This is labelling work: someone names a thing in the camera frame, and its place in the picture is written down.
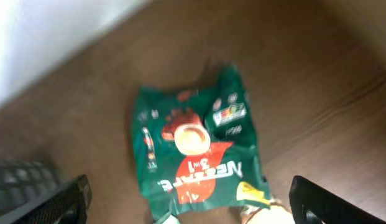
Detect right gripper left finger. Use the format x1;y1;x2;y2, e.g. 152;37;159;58
0;175;93;224

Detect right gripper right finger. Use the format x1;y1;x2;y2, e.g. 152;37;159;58
289;175;386;224

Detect green Nescafe coffee bag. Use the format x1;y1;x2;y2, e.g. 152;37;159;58
131;65;272;221

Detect beige brown snack bag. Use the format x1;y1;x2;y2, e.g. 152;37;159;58
240;201;295;224

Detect light teal tissue pack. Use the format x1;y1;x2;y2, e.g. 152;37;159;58
154;212;180;224

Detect grey plastic shopping basket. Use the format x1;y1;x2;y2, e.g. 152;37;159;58
0;159;64;217

